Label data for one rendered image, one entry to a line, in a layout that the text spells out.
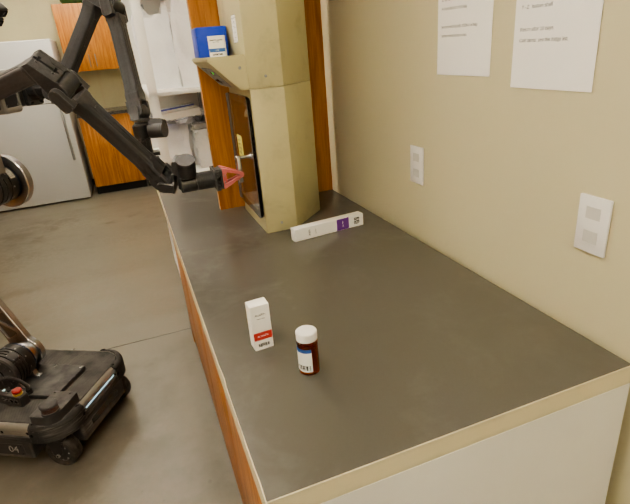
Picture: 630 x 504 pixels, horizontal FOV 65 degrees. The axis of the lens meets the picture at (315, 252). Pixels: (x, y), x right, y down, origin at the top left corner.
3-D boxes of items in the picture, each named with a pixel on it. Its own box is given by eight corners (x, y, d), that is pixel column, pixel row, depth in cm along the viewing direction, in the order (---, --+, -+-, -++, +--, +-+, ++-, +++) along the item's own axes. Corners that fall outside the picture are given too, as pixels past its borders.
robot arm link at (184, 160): (165, 173, 162) (157, 191, 157) (160, 145, 153) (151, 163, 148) (201, 178, 162) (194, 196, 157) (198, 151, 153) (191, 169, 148)
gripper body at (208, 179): (214, 165, 164) (192, 168, 162) (220, 170, 155) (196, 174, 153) (217, 183, 166) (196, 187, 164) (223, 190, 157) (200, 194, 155)
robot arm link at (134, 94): (112, 7, 185) (95, -3, 174) (126, 2, 184) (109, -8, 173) (141, 121, 190) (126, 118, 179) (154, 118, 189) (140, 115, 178)
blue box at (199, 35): (223, 55, 170) (219, 27, 167) (229, 55, 162) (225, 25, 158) (195, 58, 167) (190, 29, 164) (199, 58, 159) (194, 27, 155)
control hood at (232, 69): (228, 85, 178) (224, 55, 174) (249, 89, 149) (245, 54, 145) (196, 88, 174) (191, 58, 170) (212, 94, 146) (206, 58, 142)
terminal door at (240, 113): (243, 197, 193) (228, 91, 177) (263, 219, 166) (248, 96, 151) (241, 197, 193) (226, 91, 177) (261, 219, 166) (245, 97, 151)
